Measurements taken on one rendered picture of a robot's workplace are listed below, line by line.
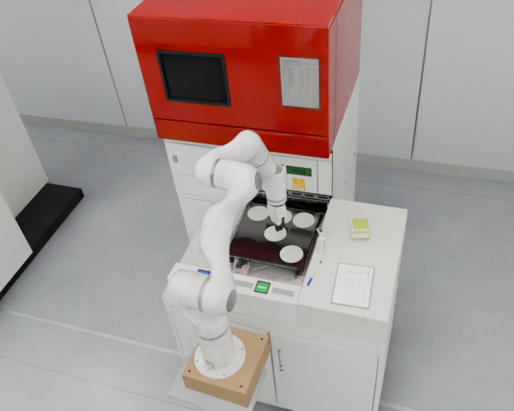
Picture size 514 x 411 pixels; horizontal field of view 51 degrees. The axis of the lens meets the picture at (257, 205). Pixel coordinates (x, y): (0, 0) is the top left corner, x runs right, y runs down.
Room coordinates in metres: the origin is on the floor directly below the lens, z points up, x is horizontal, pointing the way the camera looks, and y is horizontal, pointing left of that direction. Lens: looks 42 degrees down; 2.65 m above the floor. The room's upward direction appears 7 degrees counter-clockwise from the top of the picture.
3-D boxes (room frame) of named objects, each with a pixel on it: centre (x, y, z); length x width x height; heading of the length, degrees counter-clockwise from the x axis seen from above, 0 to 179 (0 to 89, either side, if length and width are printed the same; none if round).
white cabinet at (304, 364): (1.60, -0.10, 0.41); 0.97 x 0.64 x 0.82; 67
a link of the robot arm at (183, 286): (1.13, 0.24, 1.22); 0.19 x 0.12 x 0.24; 62
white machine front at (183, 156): (2.01, 0.03, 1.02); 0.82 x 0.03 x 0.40; 67
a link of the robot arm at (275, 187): (1.66, -0.08, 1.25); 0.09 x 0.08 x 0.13; 58
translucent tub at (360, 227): (1.58, -0.42, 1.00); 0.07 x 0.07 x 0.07; 82
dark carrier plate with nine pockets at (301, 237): (1.73, -0.07, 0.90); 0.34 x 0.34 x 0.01; 67
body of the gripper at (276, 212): (1.66, -0.08, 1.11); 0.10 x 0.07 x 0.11; 21
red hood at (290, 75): (2.29, -0.09, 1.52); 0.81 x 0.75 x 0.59; 67
